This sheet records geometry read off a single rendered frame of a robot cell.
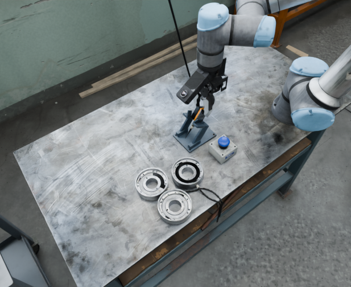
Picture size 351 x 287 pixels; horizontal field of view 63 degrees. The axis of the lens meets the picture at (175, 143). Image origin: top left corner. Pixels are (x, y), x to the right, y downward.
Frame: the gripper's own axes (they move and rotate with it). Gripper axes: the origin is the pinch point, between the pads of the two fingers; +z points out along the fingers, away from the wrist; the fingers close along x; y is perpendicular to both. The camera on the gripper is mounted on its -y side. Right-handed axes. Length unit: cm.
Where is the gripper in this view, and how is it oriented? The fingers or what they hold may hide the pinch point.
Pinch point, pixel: (201, 111)
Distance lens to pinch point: 99.1
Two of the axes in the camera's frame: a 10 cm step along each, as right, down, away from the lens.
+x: -6.0, -6.3, 4.9
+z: 0.3, 5.9, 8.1
